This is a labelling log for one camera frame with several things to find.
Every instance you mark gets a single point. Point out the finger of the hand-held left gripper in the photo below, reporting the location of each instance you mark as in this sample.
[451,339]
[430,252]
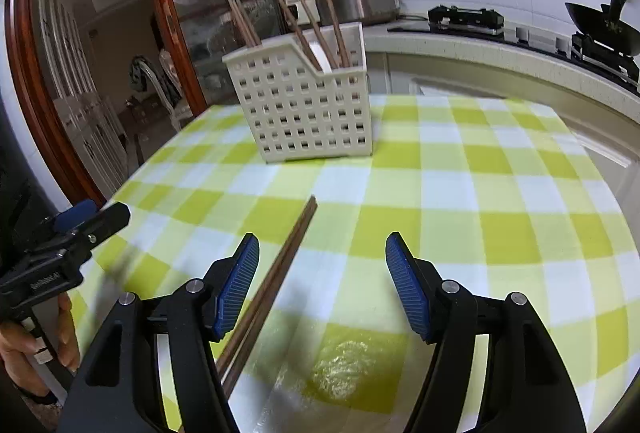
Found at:
[75,215]
[105,222]

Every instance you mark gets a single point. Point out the silver rice cooker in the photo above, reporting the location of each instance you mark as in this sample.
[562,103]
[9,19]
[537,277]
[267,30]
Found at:
[370,3]

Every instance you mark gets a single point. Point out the white perforated plastic basket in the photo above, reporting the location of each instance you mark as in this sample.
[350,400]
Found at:
[320,155]

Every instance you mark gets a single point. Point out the single brown chopstick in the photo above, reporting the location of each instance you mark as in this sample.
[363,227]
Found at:
[290,259]
[281,254]

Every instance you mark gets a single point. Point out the white ceramic spoon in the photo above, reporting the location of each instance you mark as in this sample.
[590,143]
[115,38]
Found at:
[317,50]

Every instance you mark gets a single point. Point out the black gas stove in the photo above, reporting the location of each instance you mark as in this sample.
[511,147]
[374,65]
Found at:
[465,19]

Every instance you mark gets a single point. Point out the black wok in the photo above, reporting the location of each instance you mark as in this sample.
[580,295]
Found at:
[602,20]

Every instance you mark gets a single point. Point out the person's left hand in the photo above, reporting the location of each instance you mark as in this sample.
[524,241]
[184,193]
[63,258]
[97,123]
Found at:
[67,338]

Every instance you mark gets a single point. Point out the white panelled cabinet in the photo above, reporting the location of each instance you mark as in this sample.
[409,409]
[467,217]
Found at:
[85,113]

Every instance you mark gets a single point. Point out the wooden door frame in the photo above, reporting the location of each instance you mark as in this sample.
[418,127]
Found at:
[40,88]

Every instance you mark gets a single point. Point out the white chair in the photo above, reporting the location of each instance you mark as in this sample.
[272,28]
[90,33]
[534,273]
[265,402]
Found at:
[150,83]

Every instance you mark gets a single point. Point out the green checked tablecloth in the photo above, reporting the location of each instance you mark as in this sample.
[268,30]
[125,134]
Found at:
[450,213]

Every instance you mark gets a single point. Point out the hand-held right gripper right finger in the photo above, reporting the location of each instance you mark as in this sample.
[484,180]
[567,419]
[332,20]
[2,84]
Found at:
[407,288]

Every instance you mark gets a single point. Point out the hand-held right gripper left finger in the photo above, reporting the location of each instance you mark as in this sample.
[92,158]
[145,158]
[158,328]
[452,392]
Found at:
[237,283]

